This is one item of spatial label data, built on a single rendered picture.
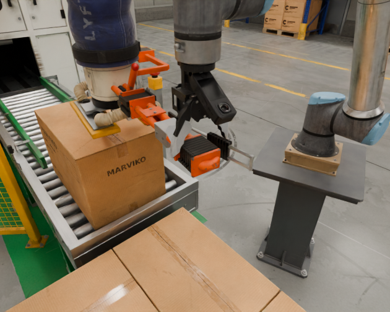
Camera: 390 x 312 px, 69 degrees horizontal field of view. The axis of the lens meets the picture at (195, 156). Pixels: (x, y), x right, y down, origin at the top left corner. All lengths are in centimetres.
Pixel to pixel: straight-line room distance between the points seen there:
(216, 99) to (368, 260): 184
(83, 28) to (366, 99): 104
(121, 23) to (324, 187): 105
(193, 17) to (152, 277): 97
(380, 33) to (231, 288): 103
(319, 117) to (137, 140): 83
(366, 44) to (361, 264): 144
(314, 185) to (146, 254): 80
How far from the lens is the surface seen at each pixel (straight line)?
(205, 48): 55
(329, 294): 197
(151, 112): 82
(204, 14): 54
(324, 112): 141
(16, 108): 296
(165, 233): 136
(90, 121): 110
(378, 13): 113
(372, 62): 120
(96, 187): 129
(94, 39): 101
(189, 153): 60
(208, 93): 55
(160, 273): 123
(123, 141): 124
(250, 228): 215
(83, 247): 133
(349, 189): 143
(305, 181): 140
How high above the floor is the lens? 156
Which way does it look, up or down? 33 degrees down
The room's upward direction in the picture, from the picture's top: straight up
